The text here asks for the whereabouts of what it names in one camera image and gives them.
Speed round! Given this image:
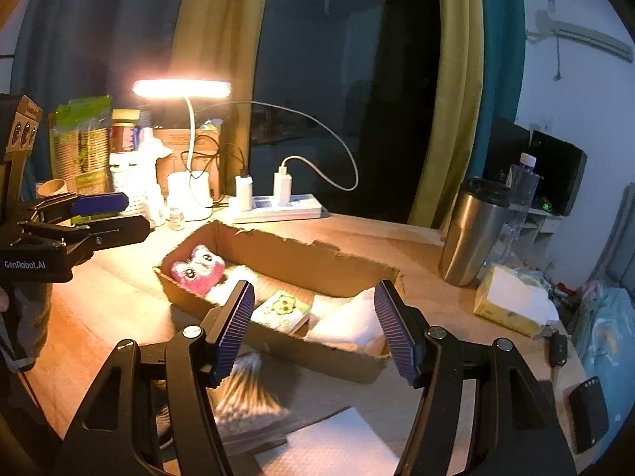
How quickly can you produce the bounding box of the red tin can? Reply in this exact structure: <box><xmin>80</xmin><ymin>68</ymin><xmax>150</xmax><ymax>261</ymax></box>
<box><xmin>110</xmin><ymin>119</ymin><xmax>136</xmax><ymax>154</ymax></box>

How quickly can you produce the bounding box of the green snack bag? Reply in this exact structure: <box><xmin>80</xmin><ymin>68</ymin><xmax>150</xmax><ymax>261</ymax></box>
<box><xmin>48</xmin><ymin>95</ymin><xmax>112</xmax><ymax>196</ymax></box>

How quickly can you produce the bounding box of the bag of cotton swabs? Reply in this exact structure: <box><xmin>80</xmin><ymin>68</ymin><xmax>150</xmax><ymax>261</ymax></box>
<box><xmin>155</xmin><ymin>350</ymin><xmax>294</xmax><ymax>445</ymax></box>

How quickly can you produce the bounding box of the white wall air conditioner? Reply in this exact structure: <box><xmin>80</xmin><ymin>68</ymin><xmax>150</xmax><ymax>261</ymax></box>
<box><xmin>535</xmin><ymin>10</ymin><xmax>634</xmax><ymax>62</ymax></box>

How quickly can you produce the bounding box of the black car key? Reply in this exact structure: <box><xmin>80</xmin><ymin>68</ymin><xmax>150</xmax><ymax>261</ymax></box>
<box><xmin>535</xmin><ymin>326</ymin><xmax>568</xmax><ymax>384</ymax></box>

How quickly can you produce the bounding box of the white power strip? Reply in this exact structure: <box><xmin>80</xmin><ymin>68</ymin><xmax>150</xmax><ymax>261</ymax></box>
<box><xmin>226</xmin><ymin>194</ymin><xmax>323</xmax><ymax>224</ymax></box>

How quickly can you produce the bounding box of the pink plush toy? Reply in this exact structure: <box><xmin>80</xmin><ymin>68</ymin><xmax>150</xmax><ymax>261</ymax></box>
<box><xmin>171</xmin><ymin>245</ymin><xmax>225</xmax><ymax>297</ymax></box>

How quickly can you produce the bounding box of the yellow tissue pack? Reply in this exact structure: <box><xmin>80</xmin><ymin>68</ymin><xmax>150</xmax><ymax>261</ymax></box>
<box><xmin>473</xmin><ymin>263</ymin><xmax>560</xmax><ymax>338</ymax></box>

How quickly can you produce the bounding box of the yellow green curtain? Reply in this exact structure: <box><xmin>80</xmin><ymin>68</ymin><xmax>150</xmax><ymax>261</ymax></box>
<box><xmin>408</xmin><ymin>0</ymin><xmax>484</xmax><ymax>228</ymax></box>

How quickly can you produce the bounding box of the white waffle cloth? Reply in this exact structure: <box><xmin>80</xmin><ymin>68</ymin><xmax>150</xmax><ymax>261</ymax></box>
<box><xmin>255</xmin><ymin>407</ymin><xmax>398</xmax><ymax>476</ymax></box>

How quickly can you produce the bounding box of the black phone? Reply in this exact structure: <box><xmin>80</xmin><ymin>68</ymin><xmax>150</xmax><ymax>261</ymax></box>
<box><xmin>568</xmin><ymin>376</ymin><xmax>609</xmax><ymax>453</ymax></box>

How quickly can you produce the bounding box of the white desk lamp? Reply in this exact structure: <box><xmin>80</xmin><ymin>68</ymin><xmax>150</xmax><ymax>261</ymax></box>
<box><xmin>131</xmin><ymin>78</ymin><xmax>234</xmax><ymax>223</ymax></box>

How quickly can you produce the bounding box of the white usb charger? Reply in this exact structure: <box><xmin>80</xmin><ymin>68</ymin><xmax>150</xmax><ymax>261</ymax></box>
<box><xmin>272</xmin><ymin>163</ymin><xmax>293</xmax><ymax>206</ymax></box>

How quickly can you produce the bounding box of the clear plastic water bottle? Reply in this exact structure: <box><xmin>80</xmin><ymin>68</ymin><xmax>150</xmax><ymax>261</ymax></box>
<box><xmin>483</xmin><ymin>153</ymin><xmax>539</xmax><ymax>270</ymax></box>

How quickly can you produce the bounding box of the white pill bottle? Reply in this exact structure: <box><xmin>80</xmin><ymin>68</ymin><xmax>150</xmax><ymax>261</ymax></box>
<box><xmin>169</xmin><ymin>205</ymin><xmax>185</xmax><ymax>231</ymax></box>

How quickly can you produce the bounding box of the brown cardboard box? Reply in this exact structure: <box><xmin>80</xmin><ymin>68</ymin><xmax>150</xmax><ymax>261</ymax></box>
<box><xmin>154</xmin><ymin>220</ymin><xmax>404</xmax><ymax>384</ymax></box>

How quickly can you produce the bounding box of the stainless steel travel tumbler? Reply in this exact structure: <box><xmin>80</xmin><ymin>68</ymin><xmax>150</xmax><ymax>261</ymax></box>
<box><xmin>439</xmin><ymin>177</ymin><xmax>511</xmax><ymax>287</ymax></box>

